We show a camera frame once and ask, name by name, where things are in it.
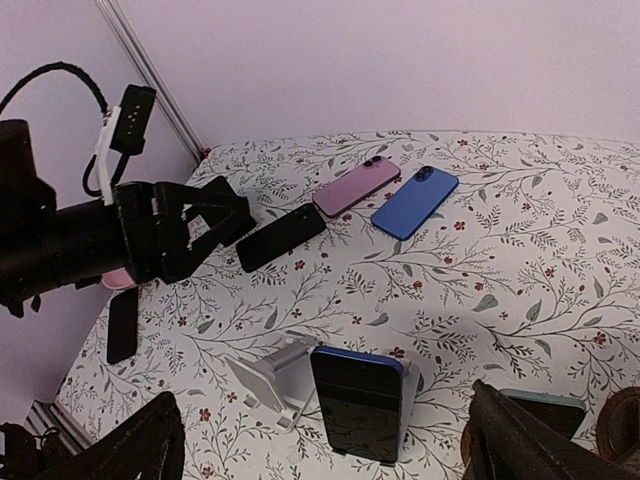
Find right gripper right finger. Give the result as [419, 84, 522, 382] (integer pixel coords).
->
[468, 380, 639, 479]

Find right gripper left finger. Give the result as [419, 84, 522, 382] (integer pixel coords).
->
[35, 392, 185, 479]

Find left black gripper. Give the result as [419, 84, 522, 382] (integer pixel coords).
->
[113, 182, 249, 283]

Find teal phone dark screen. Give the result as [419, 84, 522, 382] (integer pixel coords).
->
[501, 389, 587, 440]

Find dark round base stand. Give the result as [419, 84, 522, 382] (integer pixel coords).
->
[596, 387, 639, 461]

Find white silver stand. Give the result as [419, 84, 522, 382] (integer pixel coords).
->
[399, 358, 421, 443]
[225, 330, 322, 434]

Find blue phone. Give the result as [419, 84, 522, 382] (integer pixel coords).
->
[310, 346, 404, 464]
[371, 166, 459, 241]

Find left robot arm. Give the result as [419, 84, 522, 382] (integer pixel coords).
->
[1, 120, 251, 318]

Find black folding phone stand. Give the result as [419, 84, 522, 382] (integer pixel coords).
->
[201, 176, 257, 247]

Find black phone on left stand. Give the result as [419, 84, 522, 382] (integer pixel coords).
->
[106, 288, 139, 365]

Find black phone face down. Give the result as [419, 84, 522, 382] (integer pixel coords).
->
[236, 203, 326, 273]

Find pink phone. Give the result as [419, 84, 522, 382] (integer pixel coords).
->
[312, 155, 401, 218]

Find pink round dish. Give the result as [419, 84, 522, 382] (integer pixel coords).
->
[101, 269, 136, 290]

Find floral table mat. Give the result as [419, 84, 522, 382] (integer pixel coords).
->
[57, 131, 639, 479]

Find left aluminium frame post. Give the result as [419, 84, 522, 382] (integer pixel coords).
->
[95, 0, 205, 164]

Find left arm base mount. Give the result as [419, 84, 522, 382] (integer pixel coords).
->
[1, 423, 65, 479]

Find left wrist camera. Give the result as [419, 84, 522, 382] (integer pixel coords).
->
[94, 85, 156, 205]

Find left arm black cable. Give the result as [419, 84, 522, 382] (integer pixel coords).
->
[0, 61, 126, 199]

